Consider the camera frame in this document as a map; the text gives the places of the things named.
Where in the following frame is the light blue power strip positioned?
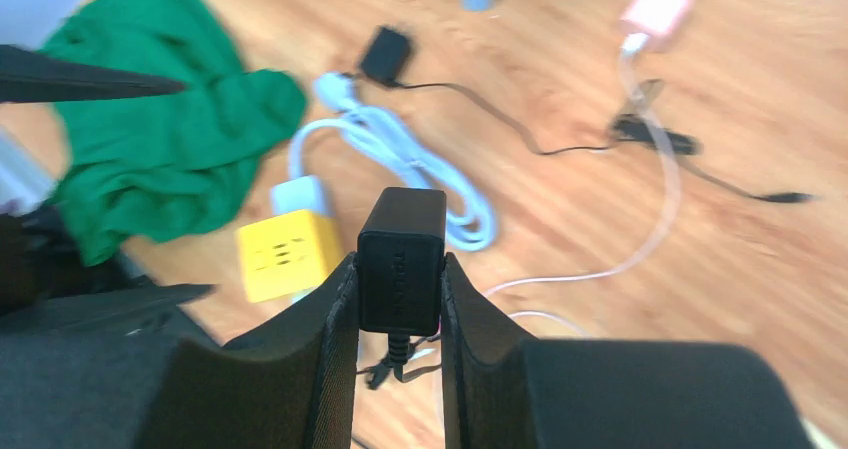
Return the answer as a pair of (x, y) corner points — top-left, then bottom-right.
(270, 175), (332, 217)

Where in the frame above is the white pink usb cable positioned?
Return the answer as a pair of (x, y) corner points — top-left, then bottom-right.
(483, 31), (684, 341)

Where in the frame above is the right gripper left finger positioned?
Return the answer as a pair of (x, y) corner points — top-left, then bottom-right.
(135, 254), (359, 448)

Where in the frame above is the black tp-link power adapter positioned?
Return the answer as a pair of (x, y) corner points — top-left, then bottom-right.
(356, 187), (447, 390)

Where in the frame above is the green cloth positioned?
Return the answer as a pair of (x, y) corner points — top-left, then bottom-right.
(43, 0), (307, 266)

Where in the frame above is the yellow cube socket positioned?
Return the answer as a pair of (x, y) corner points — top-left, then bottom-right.
(236, 209), (343, 303)

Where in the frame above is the pink usb charger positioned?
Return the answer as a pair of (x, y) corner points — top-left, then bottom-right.
(620, 0), (692, 55)

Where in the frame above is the black adapter with thin cable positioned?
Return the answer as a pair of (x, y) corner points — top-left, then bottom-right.
(358, 25), (813, 204)

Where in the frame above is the light blue coiled cord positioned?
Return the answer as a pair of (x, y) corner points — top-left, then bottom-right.
(288, 71), (498, 254)

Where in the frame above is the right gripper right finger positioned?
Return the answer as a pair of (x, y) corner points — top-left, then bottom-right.
(442, 255), (811, 448)

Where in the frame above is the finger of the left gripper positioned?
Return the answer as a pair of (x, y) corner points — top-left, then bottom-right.
(1, 45), (185, 103)
(1, 284), (211, 340)

